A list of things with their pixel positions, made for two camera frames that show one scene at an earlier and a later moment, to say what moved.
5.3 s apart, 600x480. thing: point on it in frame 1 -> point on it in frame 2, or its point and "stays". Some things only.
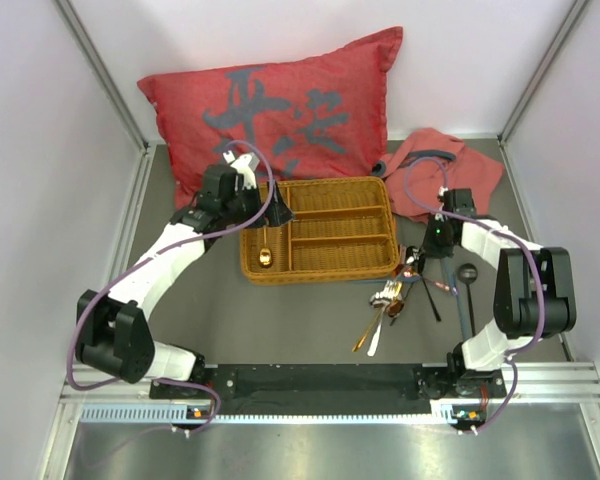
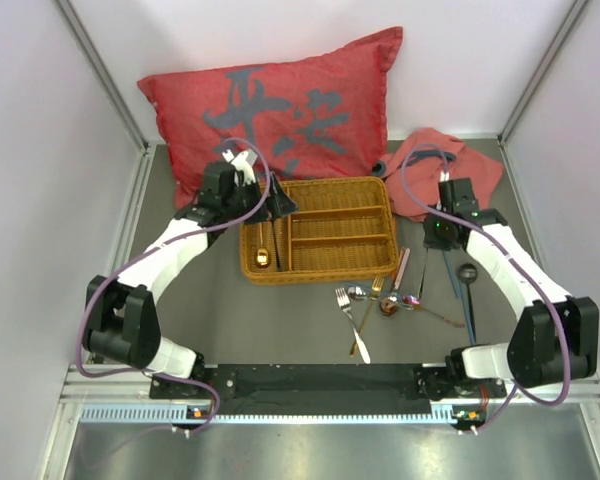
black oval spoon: [420, 265] -> [276, 247]
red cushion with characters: [316, 112] stays
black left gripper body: [244, 205] stays
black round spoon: [468, 274] stays
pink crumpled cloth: [429, 163] stays
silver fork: [391, 291] -> [346, 307]
